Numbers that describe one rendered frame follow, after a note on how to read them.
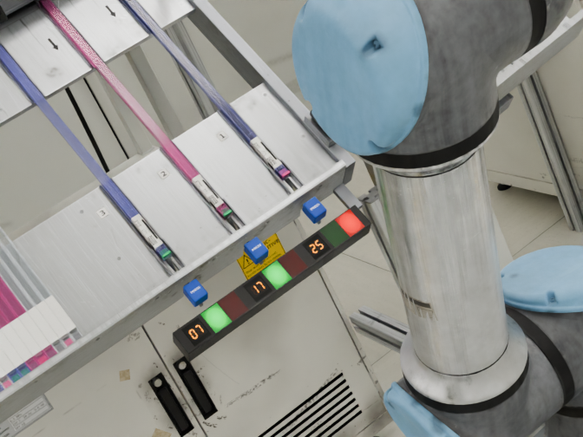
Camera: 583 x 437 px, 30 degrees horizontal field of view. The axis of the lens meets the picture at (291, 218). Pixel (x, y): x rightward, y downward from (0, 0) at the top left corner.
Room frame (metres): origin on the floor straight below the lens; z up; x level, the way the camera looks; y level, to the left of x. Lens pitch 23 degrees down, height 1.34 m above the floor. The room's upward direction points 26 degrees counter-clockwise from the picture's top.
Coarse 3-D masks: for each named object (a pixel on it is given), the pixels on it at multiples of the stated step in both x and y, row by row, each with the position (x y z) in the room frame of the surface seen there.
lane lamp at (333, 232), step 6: (336, 222) 1.48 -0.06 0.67; (324, 228) 1.48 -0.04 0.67; (330, 228) 1.48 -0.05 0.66; (336, 228) 1.47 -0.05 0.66; (324, 234) 1.47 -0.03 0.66; (330, 234) 1.47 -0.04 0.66; (336, 234) 1.47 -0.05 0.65; (342, 234) 1.47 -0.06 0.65; (330, 240) 1.46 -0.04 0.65; (336, 240) 1.46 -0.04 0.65; (342, 240) 1.46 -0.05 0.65; (336, 246) 1.45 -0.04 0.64
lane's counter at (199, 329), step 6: (198, 318) 1.39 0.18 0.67; (192, 324) 1.39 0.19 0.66; (198, 324) 1.39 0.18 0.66; (186, 330) 1.38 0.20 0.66; (192, 330) 1.38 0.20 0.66; (198, 330) 1.38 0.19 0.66; (204, 330) 1.38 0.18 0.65; (192, 336) 1.37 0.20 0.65; (198, 336) 1.37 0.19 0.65; (204, 336) 1.37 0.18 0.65; (192, 342) 1.37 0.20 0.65; (198, 342) 1.37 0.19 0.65
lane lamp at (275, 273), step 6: (276, 264) 1.44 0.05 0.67; (264, 270) 1.44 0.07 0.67; (270, 270) 1.44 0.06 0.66; (276, 270) 1.44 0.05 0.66; (282, 270) 1.43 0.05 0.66; (270, 276) 1.43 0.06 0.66; (276, 276) 1.43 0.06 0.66; (282, 276) 1.43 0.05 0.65; (288, 276) 1.43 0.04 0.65; (276, 282) 1.42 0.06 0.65; (282, 282) 1.42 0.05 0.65; (276, 288) 1.41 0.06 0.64
